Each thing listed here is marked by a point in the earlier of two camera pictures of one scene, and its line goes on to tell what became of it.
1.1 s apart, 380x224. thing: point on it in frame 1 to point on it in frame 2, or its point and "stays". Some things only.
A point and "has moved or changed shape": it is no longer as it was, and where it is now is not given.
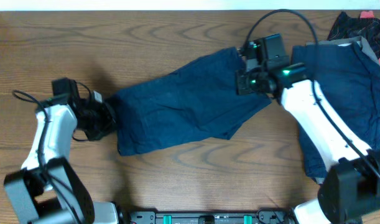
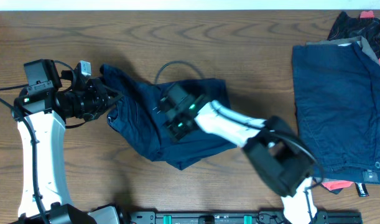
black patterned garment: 374,32 stays
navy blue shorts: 198,101 has moved or changed shape
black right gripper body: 250,82 to 177,127
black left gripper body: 97,124 to 91,103
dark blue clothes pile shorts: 357,89 stays
